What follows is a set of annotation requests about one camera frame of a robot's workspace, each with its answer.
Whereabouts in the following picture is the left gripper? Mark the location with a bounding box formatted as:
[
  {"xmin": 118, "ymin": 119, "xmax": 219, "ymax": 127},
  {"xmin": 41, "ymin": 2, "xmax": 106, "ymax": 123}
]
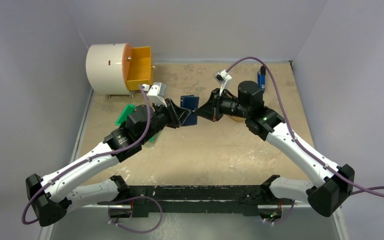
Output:
[{"xmin": 140, "ymin": 98, "xmax": 192, "ymax": 144}]

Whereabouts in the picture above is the blue leather card holder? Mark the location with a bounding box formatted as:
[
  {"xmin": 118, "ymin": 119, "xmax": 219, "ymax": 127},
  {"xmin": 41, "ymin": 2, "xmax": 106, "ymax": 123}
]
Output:
[{"xmin": 179, "ymin": 95, "xmax": 200, "ymax": 127}]

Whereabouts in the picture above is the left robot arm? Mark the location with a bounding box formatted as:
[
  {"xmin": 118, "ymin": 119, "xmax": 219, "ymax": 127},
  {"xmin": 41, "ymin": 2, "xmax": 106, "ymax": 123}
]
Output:
[{"xmin": 21, "ymin": 98, "xmax": 192, "ymax": 227}]

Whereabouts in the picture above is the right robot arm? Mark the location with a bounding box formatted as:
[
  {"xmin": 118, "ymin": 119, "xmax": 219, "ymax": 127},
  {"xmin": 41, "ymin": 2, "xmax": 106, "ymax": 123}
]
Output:
[{"xmin": 194, "ymin": 81, "xmax": 355, "ymax": 217}]

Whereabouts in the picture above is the green plastic bin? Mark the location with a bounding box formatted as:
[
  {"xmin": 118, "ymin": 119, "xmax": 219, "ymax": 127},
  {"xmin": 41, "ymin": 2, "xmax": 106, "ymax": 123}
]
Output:
[{"xmin": 115, "ymin": 103, "xmax": 156, "ymax": 143}]

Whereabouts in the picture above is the blue black stapler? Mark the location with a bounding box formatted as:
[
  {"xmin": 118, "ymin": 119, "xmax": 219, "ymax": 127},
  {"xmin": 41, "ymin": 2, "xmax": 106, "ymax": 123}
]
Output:
[{"xmin": 257, "ymin": 65, "xmax": 266, "ymax": 92}]

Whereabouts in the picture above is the orange drawer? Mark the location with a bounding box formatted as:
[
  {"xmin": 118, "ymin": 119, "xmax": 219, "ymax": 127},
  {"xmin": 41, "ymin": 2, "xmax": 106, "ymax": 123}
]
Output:
[{"xmin": 125, "ymin": 46, "xmax": 154, "ymax": 91}]

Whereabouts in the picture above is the white cylindrical drawer cabinet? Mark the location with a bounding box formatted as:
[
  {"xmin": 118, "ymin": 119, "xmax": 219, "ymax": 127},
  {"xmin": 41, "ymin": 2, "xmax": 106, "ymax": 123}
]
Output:
[{"xmin": 85, "ymin": 43, "xmax": 133, "ymax": 95}]

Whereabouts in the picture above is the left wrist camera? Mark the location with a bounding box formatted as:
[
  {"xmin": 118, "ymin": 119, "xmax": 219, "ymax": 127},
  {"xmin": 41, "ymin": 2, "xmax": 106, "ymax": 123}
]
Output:
[{"xmin": 141, "ymin": 82, "xmax": 168, "ymax": 107}]

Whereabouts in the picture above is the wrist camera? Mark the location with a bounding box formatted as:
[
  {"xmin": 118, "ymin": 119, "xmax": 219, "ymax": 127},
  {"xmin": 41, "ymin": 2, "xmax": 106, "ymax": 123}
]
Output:
[
  {"xmin": 141, "ymin": 82, "xmax": 168, "ymax": 107},
  {"xmin": 214, "ymin": 69, "xmax": 232, "ymax": 96}
]

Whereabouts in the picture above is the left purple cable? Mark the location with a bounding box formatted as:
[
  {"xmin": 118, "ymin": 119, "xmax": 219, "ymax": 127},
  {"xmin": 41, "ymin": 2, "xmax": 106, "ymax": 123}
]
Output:
[{"xmin": 21, "ymin": 84, "xmax": 154, "ymax": 225}]

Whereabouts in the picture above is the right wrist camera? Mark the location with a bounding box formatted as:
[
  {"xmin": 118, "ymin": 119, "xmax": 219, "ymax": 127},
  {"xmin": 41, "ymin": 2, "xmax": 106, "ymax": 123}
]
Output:
[{"xmin": 214, "ymin": 69, "xmax": 232, "ymax": 96}]

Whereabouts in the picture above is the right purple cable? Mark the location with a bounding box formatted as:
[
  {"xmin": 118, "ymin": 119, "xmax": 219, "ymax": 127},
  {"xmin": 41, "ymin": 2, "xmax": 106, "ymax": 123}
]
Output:
[{"xmin": 225, "ymin": 56, "xmax": 384, "ymax": 200}]

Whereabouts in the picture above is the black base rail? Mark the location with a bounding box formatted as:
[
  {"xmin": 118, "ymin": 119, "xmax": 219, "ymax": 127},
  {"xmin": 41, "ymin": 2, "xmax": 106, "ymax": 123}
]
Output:
[{"xmin": 110, "ymin": 184, "xmax": 292, "ymax": 218}]

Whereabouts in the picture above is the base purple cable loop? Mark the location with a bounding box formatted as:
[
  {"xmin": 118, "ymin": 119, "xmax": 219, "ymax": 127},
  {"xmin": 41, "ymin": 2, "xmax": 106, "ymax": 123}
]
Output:
[{"xmin": 107, "ymin": 194, "xmax": 165, "ymax": 235}]

